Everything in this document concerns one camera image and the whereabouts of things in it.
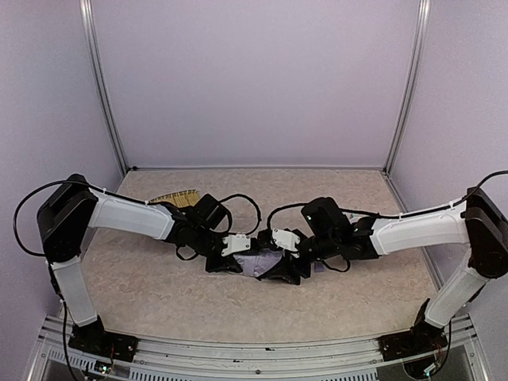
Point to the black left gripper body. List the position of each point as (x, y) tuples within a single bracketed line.
[(221, 261)]

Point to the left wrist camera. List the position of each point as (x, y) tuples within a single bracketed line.
[(235, 243)]

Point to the right aluminium corner post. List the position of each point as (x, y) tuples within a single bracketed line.
[(424, 8)]

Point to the lavender folding umbrella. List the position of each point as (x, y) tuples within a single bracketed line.
[(260, 264)]

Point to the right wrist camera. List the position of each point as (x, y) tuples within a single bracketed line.
[(285, 239)]

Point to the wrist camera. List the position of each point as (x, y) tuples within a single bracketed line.
[(235, 243), (285, 239)]

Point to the left aluminium corner post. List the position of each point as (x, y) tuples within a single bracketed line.
[(87, 15)]

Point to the aluminium corner post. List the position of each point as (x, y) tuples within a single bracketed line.
[(424, 8), (87, 15)]

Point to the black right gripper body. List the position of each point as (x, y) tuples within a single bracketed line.
[(296, 268)]

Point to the woven bamboo tray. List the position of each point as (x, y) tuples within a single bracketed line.
[(180, 199)]

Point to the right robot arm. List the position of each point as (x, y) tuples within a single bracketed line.
[(473, 220)]

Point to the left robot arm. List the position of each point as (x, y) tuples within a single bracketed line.
[(76, 206)]

